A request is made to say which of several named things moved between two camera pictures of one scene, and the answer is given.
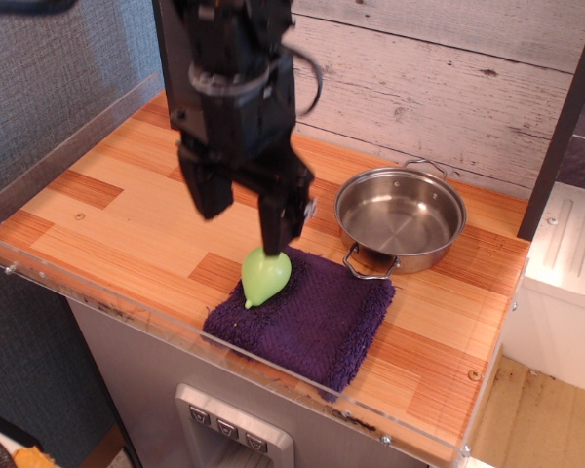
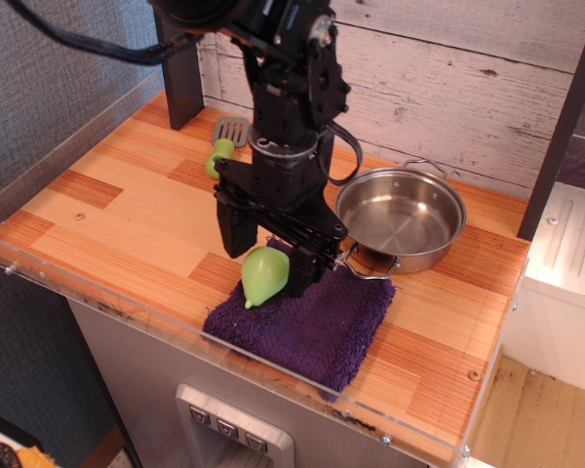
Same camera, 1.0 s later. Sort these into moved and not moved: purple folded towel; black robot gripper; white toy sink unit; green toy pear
Moved: black robot gripper
Not moved: green toy pear; purple folded towel; white toy sink unit
